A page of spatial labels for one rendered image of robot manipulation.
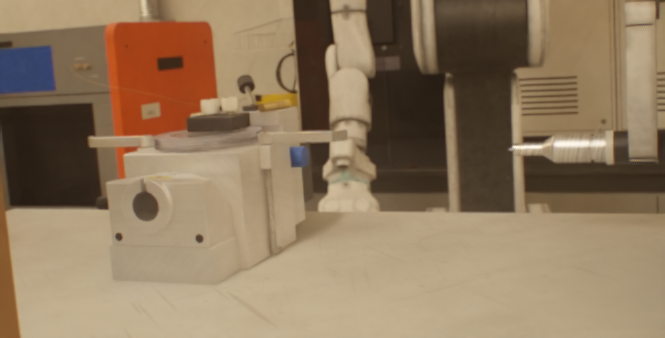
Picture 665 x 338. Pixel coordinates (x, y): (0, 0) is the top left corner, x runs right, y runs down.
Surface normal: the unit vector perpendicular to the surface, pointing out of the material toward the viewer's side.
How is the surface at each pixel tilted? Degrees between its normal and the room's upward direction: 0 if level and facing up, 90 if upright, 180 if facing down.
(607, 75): 90
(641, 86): 103
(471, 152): 97
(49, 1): 90
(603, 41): 90
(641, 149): 114
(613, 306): 0
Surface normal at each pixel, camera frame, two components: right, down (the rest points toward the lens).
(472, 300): -0.07, -0.99
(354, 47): -0.13, 0.04
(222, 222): 0.93, -0.02
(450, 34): -0.14, 0.33
